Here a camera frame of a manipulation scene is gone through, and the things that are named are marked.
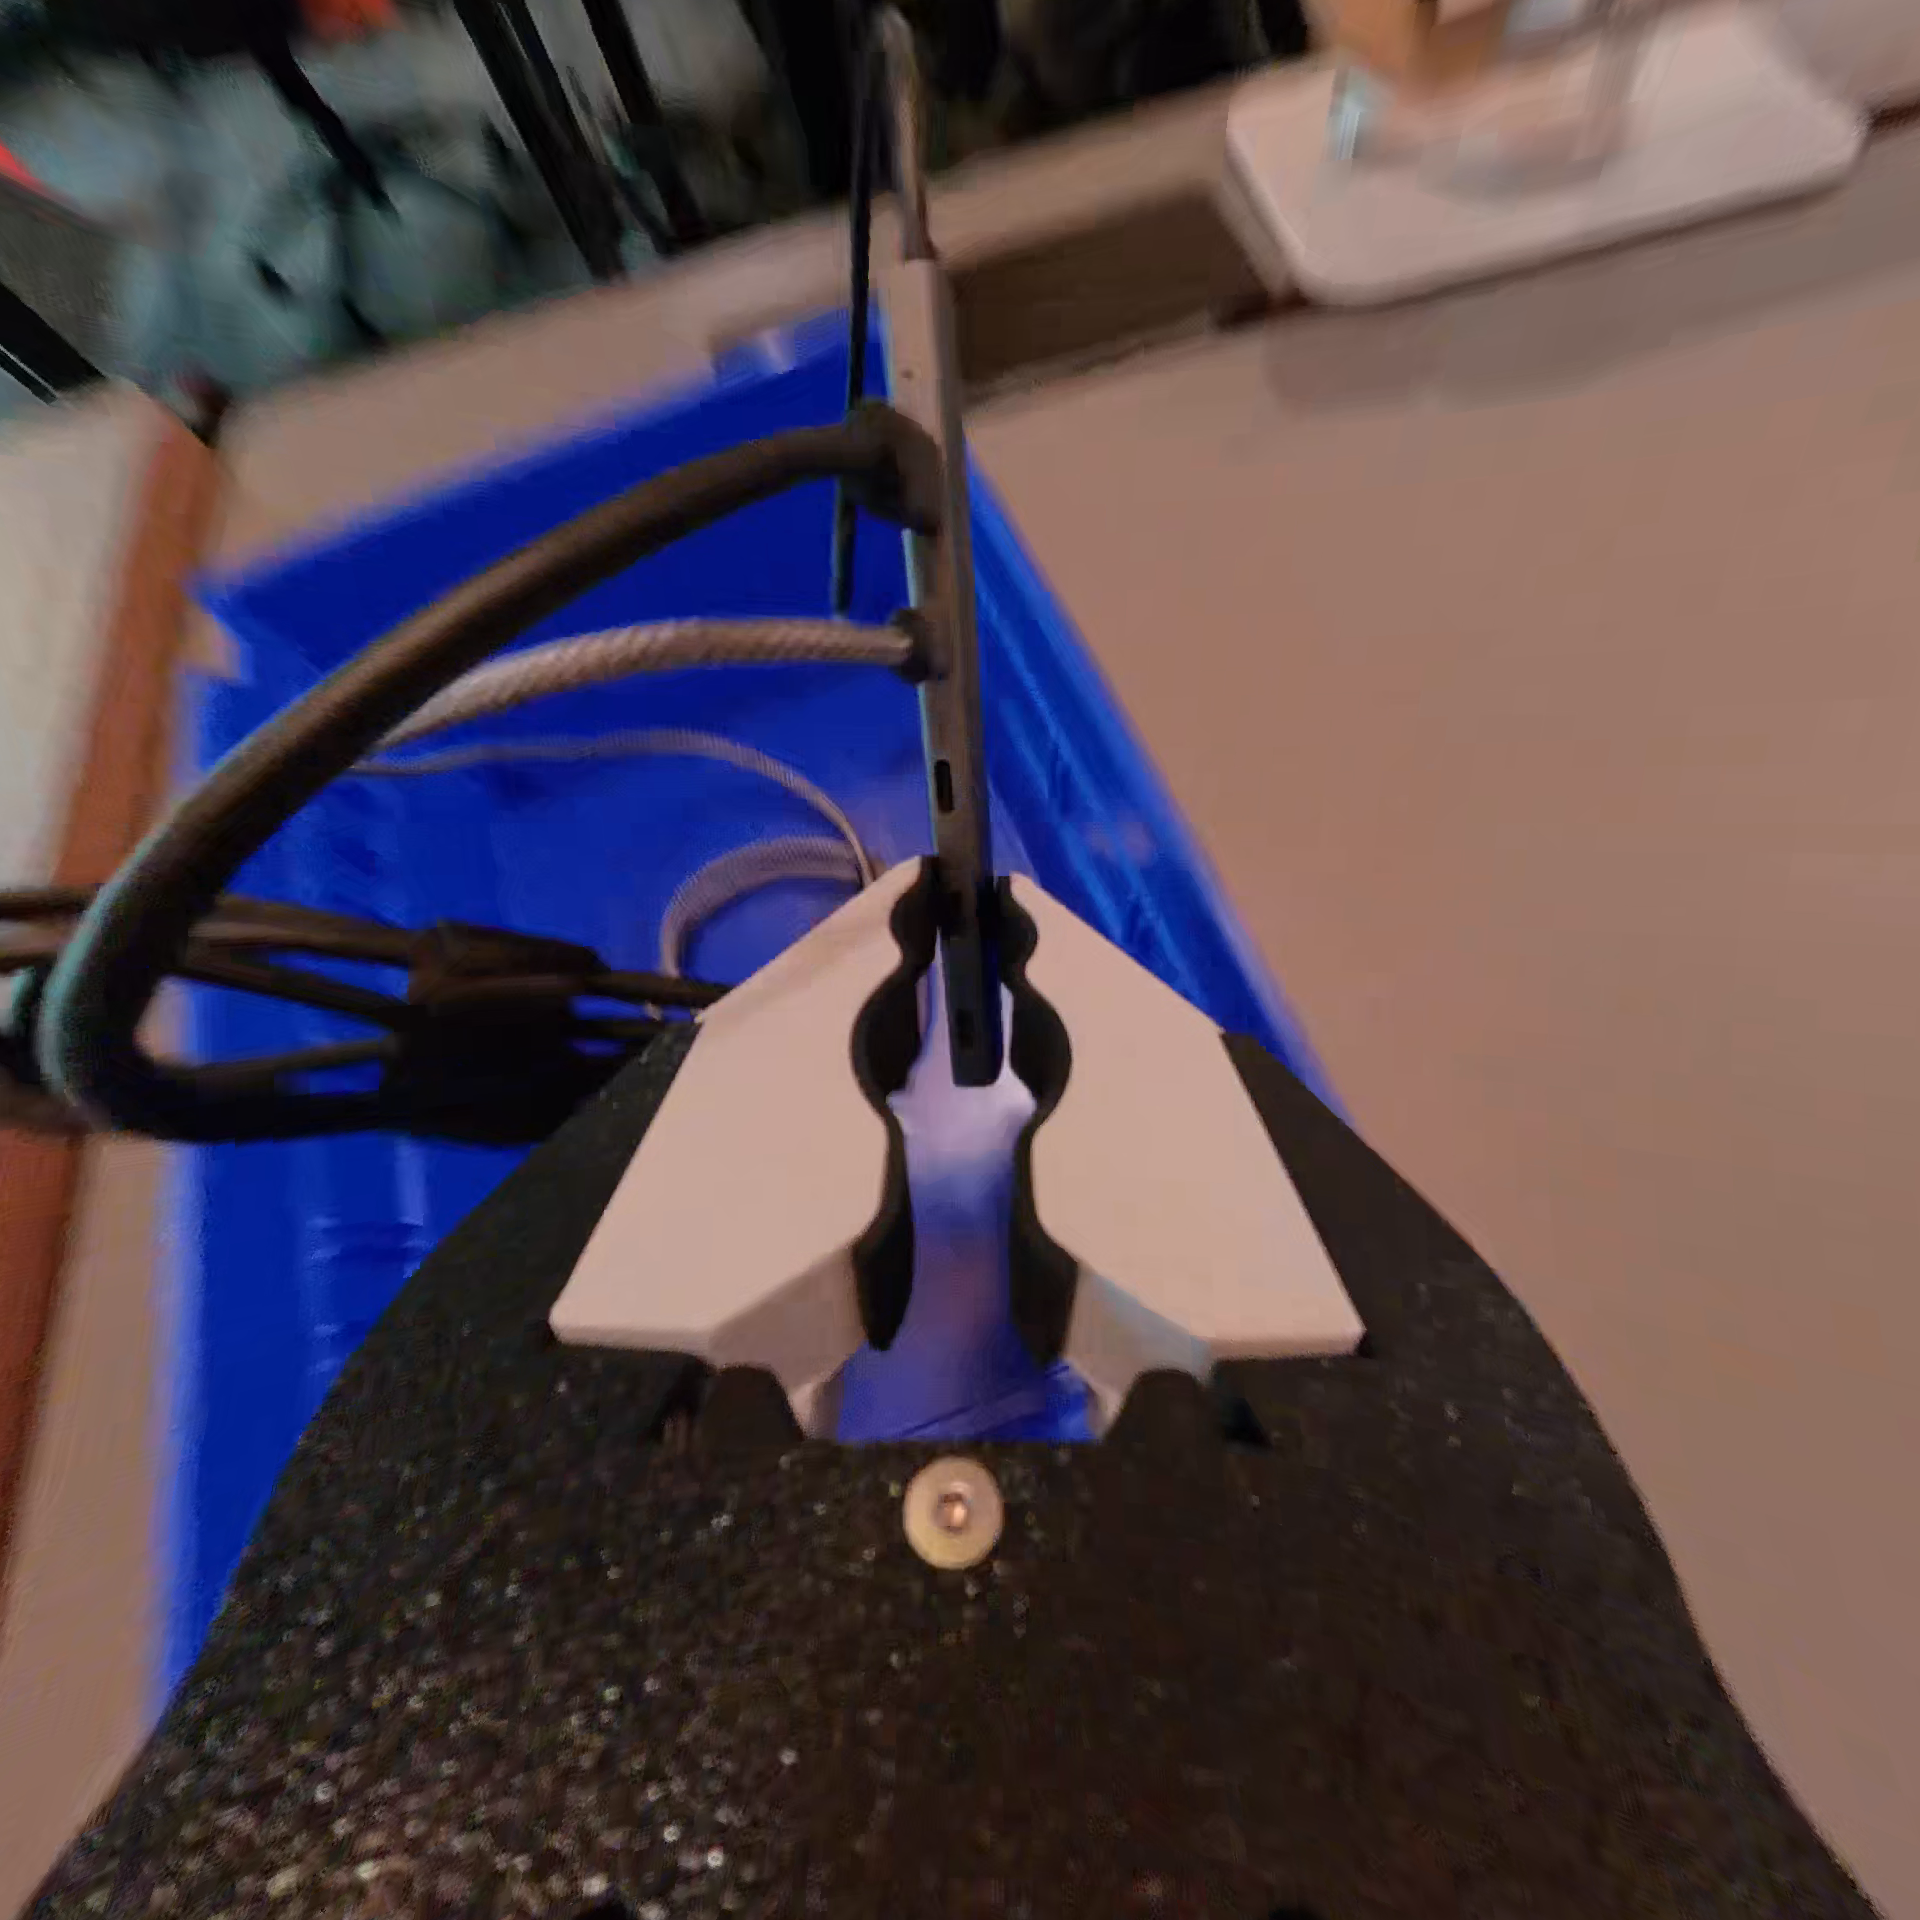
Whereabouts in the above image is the black usb cable bundle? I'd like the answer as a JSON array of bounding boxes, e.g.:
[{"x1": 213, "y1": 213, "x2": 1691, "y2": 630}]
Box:
[{"x1": 0, "y1": 405, "x2": 947, "y2": 1150}]

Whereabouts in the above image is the grey usb hub with cable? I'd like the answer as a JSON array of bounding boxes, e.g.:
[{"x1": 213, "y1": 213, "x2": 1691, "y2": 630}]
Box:
[{"x1": 831, "y1": 0, "x2": 1003, "y2": 1093}]

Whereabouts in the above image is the grey braided cable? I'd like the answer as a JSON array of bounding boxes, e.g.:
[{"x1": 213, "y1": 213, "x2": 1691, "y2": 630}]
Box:
[{"x1": 352, "y1": 623, "x2": 931, "y2": 992}]

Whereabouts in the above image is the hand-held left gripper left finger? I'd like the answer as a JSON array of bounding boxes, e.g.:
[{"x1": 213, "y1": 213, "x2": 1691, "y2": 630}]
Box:
[{"x1": 545, "y1": 863, "x2": 940, "y2": 1440}]

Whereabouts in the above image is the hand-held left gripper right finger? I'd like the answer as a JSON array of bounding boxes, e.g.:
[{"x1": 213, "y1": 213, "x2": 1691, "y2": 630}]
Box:
[{"x1": 985, "y1": 873, "x2": 1370, "y2": 1431}]

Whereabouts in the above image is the wooden document stand white base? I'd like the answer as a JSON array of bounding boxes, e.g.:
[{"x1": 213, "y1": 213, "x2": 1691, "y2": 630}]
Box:
[{"x1": 1222, "y1": 0, "x2": 1920, "y2": 311}]

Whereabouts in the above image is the blue plastic bin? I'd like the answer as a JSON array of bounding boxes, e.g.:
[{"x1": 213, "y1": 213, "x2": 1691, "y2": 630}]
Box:
[{"x1": 155, "y1": 306, "x2": 1338, "y2": 1728}]

